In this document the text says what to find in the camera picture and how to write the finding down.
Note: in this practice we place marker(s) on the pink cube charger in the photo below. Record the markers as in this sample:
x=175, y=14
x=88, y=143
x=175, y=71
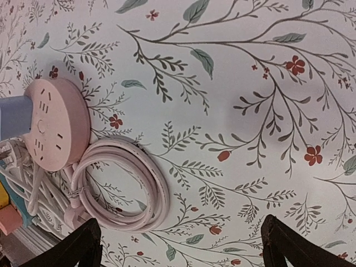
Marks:
x=11, y=220

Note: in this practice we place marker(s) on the yellow cube socket adapter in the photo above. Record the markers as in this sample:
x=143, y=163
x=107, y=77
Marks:
x=4, y=197

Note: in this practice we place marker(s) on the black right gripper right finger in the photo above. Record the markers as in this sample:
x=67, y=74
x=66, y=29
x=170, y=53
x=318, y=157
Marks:
x=281, y=245

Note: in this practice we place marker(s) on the floral patterned table mat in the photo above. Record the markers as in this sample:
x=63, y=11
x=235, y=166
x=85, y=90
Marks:
x=248, y=108

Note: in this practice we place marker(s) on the teal power strip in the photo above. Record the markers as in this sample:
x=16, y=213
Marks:
x=18, y=202

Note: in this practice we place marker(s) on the aluminium front rail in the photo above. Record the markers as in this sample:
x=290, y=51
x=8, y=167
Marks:
x=25, y=244

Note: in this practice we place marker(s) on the light blue cube charger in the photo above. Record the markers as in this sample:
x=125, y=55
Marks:
x=16, y=116

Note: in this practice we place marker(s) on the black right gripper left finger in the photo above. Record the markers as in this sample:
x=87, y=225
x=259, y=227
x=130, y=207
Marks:
x=81, y=248

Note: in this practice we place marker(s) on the round pink socket hub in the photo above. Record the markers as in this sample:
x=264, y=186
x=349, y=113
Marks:
x=60, y=127

